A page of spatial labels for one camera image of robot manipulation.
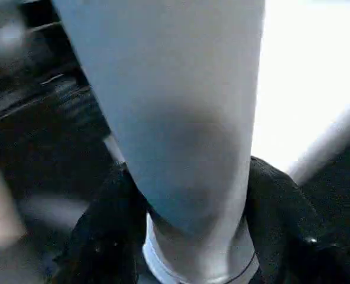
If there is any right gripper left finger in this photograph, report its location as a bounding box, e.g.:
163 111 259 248
52 161 151 284

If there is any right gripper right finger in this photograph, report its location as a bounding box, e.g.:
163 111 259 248
243 156 350 284

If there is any white plastic table leg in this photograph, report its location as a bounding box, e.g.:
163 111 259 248
52 0 267 284

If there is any white plastic table top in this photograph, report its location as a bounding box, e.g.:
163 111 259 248
250 0 350 186

